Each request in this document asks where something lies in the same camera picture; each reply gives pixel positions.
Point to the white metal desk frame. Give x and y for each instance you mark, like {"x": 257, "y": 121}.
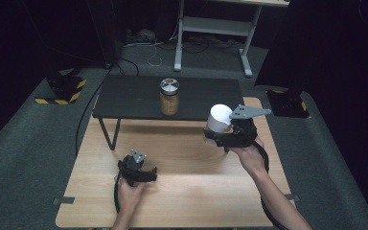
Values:
{"x": 215, "y": 27}

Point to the grey power strip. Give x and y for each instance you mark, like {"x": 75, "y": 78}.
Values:
{"x": 140, "y": 36}

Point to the grey tape strip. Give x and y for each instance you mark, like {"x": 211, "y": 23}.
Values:
{"x": 64, "y": 200}
{"x": 295, "y": 197}

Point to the person's left hand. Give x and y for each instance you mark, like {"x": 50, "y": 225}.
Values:
{"x": 129, "y": 198}

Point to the black shelf with metal legs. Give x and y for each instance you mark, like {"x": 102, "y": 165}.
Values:
{"x": 134, "y": 96}

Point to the white cup with lid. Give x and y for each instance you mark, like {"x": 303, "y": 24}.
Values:
{"x": 219, "y": 118}

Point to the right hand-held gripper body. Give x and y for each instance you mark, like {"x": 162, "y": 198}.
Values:
{"x": 244, "y": 131}

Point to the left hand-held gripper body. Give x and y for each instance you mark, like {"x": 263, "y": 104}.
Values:
{"x": 131, "y": 171}

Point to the person's right hand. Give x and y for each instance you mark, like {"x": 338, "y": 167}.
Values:
{"x": 250, "y": 156}

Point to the black stand base striped tape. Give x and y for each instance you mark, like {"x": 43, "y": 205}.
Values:
{"x": 64, "y": 91}
{"x": 287, "y": 103}

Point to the glass jar with silver lid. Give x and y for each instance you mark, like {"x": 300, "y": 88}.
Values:
{"x": 169, "y": 97}

